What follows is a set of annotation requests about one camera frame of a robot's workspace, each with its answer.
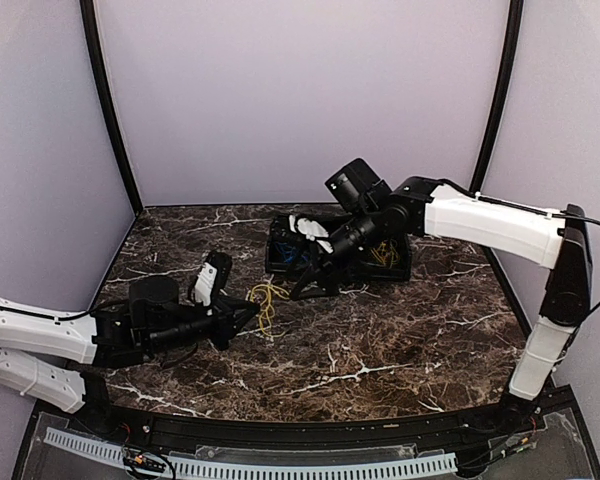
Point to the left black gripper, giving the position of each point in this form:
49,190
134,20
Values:
228,324

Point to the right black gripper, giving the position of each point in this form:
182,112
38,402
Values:
320,269

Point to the black three-compartment bin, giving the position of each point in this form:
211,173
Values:
375,258

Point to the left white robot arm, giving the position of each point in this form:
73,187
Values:
116,334

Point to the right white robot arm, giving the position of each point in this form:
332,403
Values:
556,240

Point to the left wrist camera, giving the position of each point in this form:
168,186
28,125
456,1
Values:
211,279

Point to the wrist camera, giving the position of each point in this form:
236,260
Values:
311,230
211,279

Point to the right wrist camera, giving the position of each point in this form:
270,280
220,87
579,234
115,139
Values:
311,230

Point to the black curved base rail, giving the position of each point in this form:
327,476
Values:
468,429

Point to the white slotted cable duct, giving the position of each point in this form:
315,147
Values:
209,462

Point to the right black frame post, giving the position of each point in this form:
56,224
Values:
501,88

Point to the black frame post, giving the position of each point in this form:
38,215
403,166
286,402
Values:
103,89
501,88

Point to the left black frame post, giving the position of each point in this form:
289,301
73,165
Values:
103,89

